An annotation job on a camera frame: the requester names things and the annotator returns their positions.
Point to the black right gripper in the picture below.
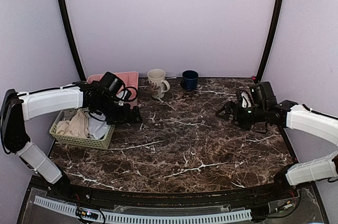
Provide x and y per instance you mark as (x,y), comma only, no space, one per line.
(230,105)

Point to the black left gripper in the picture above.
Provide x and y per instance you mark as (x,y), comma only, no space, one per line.
(124,118)

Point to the beige boxer underwear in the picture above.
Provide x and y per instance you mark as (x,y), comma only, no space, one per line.
(77,126)

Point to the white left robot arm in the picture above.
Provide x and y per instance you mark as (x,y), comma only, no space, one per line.
(17,108)

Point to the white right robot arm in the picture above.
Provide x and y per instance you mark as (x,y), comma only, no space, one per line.
(299,117)

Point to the pink divided organizer tray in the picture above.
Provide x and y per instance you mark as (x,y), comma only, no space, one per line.
(129,78)

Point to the cream floral mug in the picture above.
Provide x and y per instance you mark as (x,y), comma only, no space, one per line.
(158,84)

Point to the white cloth in basket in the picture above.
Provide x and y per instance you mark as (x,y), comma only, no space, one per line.
(97,129)

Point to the green plastic laundry basket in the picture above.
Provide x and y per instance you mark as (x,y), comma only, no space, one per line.
(101,144)

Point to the dark blue mug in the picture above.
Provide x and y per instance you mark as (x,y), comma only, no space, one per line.
(189,80)

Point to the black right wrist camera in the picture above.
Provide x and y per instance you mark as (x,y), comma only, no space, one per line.
(263,95)

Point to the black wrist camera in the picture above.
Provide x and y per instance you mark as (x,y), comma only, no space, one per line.
(113,82)
(263,95)

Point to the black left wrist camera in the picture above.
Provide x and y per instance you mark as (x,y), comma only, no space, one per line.
(113,82)

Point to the white slotted cable duct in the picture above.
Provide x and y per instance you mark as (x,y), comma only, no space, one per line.
(99,216)

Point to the right black frame post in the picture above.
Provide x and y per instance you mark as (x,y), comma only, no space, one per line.
(269,41)

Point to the black frame post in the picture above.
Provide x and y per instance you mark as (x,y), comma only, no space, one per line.
(269,41)
(71,40)

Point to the left black frame post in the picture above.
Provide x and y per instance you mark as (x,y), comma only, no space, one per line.
(71,40)

